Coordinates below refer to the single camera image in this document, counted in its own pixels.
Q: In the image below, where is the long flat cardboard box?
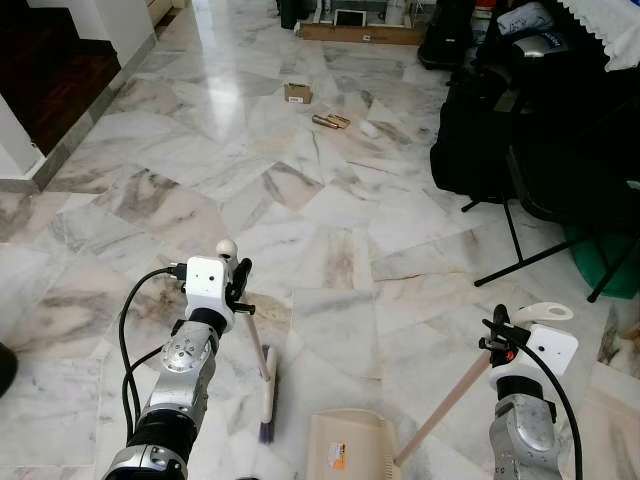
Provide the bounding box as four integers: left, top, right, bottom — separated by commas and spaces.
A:
297, 21, 427, 47

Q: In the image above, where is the silver BitRobot bag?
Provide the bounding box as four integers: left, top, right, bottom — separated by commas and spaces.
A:
508, 30, 573, 63

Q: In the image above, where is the grey printed cloth bag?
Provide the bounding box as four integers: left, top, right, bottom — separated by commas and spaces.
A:
496, 1, 557, 37

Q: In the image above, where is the beige long handled dustpan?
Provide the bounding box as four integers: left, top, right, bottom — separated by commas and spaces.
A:
305, 302, 575, 480

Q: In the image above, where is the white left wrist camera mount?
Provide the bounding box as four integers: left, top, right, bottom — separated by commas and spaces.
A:
184, 256, 237, 332

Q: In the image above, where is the white framed tablet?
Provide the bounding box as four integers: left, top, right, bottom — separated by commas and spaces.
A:
334, 8, 367, 29

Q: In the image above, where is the small labelled cardboard box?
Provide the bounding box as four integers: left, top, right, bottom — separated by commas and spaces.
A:
284, 83, 314, 105

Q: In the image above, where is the green plastic bin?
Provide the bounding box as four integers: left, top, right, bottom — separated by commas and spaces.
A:
562, 225, 640, 301

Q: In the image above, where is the long black bag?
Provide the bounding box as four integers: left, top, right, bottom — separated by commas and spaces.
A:
278, 0, 317, 30

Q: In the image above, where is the wooden handled broom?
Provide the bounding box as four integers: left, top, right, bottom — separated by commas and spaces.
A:
216, 238, 282, 445

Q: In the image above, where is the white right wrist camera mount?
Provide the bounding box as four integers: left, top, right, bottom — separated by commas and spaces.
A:
524, 324, 580, 380

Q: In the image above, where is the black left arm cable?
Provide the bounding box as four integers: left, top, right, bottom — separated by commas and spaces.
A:
117, 262, 192, 442

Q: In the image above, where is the black folding chair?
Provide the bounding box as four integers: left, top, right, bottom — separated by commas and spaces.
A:
461, 95, 640, 304

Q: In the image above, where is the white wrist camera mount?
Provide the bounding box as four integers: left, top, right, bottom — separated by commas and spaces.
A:
184, 256, 237, 332
524, 324, 580, 380

